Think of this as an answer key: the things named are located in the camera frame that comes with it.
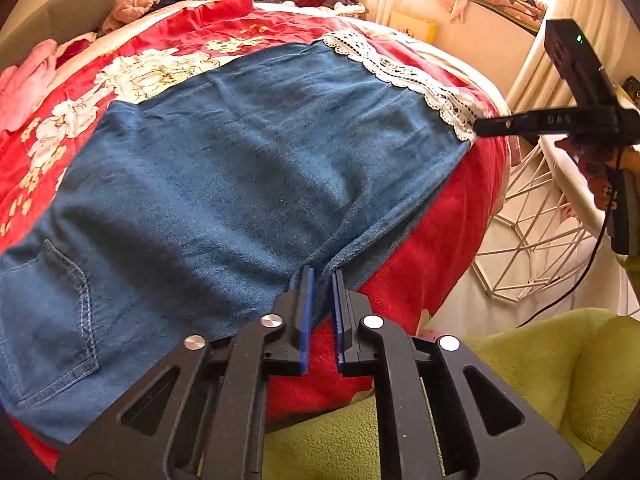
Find yellow box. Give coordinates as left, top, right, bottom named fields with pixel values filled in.
left=387, top=10, right=438, bottom=43

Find floral patterned cloth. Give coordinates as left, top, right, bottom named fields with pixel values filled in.
left=430, top=0, right=548, bottom=31

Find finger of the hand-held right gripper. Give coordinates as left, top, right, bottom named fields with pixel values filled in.
left=472, top=107, right=581, bottom=137

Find red floral blanket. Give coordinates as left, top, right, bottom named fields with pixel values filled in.
left=0, top=0, right=511, bottom=476

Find black cable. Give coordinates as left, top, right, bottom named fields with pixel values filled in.
left=515, top=210, right=611, bottom=330

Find white wire basket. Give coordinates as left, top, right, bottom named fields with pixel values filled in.
left=472, top=135, right=613, bottom=306

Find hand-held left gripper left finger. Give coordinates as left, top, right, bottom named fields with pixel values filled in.
left=56, top=265, right=317, bottom=480

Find pink fuzzy garment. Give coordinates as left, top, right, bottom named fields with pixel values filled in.
left=100, top=0, right=166, bottom=36

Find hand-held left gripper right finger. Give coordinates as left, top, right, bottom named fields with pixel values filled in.
left=331, top=269, right=586, bottom=480

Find person's right hand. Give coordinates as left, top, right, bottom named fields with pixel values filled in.
left=554, top=136, right=640, bottom=211

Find dark red cloth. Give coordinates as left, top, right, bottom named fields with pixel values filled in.
left=55, top=40, right=97, bottom=68

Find grey padded headboard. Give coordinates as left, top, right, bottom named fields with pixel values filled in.
left=0, top=0, right=176, bottom=56

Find green fleece garment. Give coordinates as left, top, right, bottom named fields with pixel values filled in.
left=262, top=307, right=640, bottom=480

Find pink quilt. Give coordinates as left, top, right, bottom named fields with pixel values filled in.
left=0, top=39, right=58, bottom=133

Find blue denim pants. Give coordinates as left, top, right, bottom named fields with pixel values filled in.
left=0, top=30, right=483, bottom=446

